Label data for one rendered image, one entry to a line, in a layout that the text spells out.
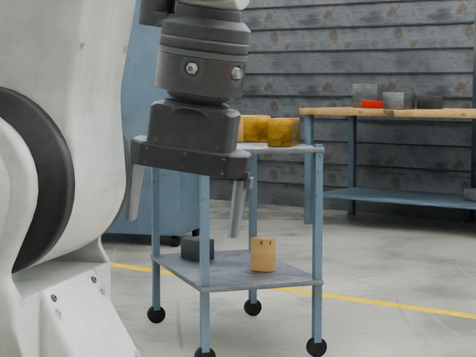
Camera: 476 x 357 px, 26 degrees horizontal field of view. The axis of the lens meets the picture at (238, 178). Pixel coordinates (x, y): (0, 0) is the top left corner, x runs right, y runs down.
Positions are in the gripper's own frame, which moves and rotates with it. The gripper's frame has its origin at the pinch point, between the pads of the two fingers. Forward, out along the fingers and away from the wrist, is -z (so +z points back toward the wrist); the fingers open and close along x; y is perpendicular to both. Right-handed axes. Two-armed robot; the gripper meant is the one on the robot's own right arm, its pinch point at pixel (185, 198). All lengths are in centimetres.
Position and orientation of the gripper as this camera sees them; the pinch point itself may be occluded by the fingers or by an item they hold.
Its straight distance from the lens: 104.7
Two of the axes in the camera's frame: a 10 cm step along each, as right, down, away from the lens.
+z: 1.3, -9.8, -1.6
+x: -9.8, -1.5, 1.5
